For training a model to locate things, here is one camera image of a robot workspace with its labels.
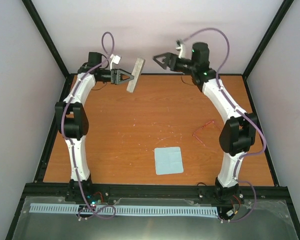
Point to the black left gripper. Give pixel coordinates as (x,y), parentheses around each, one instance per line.
(116,76)

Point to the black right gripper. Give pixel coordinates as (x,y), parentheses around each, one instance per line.
(169,56)

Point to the grey glasses case green lining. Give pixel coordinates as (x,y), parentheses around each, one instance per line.
(136,73)

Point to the light blue cleaning cloth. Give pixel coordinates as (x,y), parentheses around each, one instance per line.
(168,160)

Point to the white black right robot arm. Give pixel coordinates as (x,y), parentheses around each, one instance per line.
(238,133)

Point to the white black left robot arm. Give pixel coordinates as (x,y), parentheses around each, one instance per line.
(71,118)

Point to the pink transparent sunglasses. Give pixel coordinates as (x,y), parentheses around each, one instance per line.
(208,134)

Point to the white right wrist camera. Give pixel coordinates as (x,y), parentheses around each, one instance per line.
(181,48)

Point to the black enclosure frame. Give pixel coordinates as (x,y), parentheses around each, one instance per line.
(275,192)

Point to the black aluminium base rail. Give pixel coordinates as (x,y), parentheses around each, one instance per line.
(109,192)

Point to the light blue slotted cable duct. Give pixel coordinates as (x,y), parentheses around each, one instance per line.
(126,210)

